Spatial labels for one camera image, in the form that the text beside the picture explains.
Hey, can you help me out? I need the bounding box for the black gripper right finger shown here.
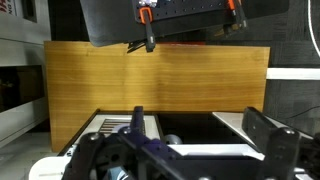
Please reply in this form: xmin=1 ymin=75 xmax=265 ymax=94
xmin=241 ymin=106 xmax=302 ymax=180

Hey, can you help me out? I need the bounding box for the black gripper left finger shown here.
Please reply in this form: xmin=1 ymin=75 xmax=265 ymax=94
xmin=61 ymin=105 xmax=146 ymax=180

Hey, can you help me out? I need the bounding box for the white oven door with vents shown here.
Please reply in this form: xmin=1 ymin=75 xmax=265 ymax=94
xmin=74 ymin=114 xmax=162 ymax=144

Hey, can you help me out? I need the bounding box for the grey metal cabinet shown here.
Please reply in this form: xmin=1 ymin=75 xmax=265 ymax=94
xmin=0 ymin=0 xmax=52 ymax=149

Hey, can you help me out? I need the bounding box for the toy play kitchen unit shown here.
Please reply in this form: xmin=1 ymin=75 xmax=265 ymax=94
xmin=28 ymin=108 xmax=320 ymax=180

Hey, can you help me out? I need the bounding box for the small steel bowl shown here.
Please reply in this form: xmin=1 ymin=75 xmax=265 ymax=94
xmin=163 ymin=133 xmax=184 ymax=146

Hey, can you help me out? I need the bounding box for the wooden floor board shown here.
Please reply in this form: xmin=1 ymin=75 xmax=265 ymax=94
xmin=44 ymin=40 xmax=272 ymax=154

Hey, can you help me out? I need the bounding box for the orange black bar clamp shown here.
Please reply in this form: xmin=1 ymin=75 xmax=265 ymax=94
xmin=227 ymin=0 xmax=249 ymax=33
xmin=126 ymin=6 xmax=157 ymax=54

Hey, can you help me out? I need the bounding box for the black perforated board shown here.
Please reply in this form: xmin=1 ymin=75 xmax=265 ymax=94
xmin=131 ymin=0 xmax=248 ymax=24

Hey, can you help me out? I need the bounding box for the thin black cable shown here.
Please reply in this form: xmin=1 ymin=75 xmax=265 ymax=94
xmin=289 ymin=105 xmax=320 ymax=120

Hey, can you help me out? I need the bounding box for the white cable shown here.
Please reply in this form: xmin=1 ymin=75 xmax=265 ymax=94
xmin=307 ymin=0 xmax=320 ymax=59

